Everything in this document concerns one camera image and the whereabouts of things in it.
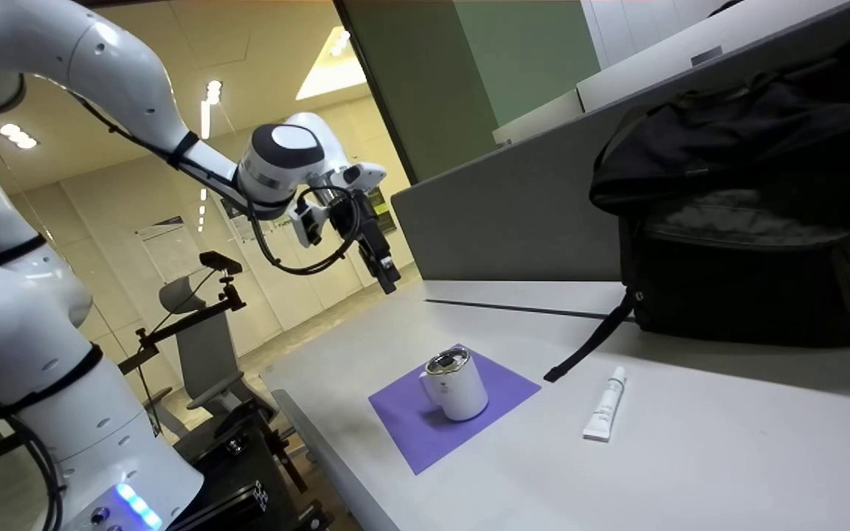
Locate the clear mug lid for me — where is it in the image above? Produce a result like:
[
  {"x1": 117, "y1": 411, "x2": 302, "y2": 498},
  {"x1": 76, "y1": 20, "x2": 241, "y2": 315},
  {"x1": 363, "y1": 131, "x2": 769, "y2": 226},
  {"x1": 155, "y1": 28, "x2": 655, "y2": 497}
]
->
[{"x1": 425, "y1": 348, "x2": 471, "y2": 376}]

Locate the white mug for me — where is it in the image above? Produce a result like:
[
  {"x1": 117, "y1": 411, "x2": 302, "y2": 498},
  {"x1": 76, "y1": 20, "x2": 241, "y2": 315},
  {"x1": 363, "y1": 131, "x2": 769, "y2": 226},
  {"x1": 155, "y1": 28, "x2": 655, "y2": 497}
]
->
[{"x1": 418, "y1": 348, "x2": 490, "y2": 423}]

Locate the grey desk partition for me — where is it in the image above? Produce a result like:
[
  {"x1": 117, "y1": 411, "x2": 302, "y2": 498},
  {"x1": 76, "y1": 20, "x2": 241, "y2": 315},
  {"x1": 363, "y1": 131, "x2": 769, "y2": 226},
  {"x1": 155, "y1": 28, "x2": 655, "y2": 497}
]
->
[{"x1": 391, "y1": 0, "x2": 850, "y2": 282}]

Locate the ceiling light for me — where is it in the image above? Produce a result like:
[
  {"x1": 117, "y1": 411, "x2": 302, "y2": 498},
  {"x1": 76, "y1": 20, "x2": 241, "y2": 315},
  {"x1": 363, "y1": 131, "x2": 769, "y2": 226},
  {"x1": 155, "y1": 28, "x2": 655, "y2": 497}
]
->
[
  {"x1": 199, "y1": 79, "x2": 224, "y2": 141},
  {"x1": 0, "y1": 122, "x2": 39, "y2": 151}
]

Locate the grey office chair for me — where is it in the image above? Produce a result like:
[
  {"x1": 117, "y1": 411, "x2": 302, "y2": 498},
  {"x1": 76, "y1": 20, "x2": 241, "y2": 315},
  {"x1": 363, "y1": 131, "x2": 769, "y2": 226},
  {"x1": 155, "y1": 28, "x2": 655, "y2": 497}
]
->
[{"x1": 143, "y1": 276, "x2": 279, "y2": 437}]

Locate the purple mat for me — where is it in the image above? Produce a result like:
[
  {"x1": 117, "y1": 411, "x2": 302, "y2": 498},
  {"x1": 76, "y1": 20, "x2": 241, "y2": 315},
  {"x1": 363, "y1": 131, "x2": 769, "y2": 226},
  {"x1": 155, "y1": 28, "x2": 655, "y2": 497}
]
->
[{"x1": 368, "y1": 343, "x2": 542, "y2": 476}]

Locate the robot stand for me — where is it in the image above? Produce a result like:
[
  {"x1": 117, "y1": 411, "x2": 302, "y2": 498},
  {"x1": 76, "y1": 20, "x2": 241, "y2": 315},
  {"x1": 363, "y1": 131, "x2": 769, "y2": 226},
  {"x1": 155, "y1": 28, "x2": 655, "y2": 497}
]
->
[{"x1": 171, "y1": 400, "x2": 335, "y2": 531}]

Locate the white tube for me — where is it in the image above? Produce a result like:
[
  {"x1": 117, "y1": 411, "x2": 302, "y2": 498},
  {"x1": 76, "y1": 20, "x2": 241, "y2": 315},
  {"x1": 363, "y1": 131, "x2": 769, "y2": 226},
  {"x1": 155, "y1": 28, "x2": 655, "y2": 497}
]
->
[{"x1": 582, "y1": 365, "x2": 628, "y2": 443}]

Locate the black bag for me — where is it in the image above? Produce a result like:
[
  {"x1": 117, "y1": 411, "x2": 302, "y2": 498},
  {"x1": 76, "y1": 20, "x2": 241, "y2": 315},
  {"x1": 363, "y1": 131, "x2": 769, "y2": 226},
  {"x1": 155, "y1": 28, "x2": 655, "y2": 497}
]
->
[{"x1": 543, "y1": 35, "x2": 850, "y2": 384}]

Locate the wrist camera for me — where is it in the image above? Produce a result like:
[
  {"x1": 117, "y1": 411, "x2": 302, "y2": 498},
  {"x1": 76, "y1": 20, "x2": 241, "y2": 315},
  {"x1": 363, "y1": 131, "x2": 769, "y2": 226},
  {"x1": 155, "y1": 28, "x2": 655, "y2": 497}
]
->
[{"x1": 288, "y1": 199, "x2": 325, "y2": 249}]

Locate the camera on mount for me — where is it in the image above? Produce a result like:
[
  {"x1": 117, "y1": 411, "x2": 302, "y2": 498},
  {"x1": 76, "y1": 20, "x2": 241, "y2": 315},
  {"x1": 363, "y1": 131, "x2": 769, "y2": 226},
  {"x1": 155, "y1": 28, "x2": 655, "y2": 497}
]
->
[{"x1": 117, "y1": 250, "x2": 247, "y2": 378}]

